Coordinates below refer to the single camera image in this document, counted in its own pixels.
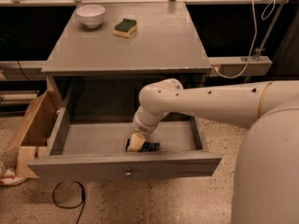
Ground dark blue rxbar wrapper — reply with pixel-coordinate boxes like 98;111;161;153
139;142;160;152

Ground grey cabinet with counter top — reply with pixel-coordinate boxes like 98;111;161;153
43;2;210;121

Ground black floor cable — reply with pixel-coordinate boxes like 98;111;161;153
51;181;87;224

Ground cardboard box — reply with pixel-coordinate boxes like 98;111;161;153
4;77;62;178

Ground metal drawer knob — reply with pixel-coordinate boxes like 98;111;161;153
125;169;133;177

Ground white ceramic bowl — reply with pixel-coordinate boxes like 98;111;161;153
76;5;106;28

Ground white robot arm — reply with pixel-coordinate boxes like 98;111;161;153
127;78;299;152

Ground red and white cloth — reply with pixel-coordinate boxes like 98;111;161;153
0;161;27;187

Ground white hanging cable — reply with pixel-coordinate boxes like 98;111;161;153
211;0;277;79

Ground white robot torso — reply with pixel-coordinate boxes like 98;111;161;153
231;98;299;224

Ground grey open top drawer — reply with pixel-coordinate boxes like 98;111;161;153
27;97;222;182

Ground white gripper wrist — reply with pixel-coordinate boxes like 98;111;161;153
127;106;168;152

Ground grey wall rail shelf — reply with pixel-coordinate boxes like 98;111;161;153
208;56;272;77

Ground green and yellow sponge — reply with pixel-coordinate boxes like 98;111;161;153
114;19;137;38

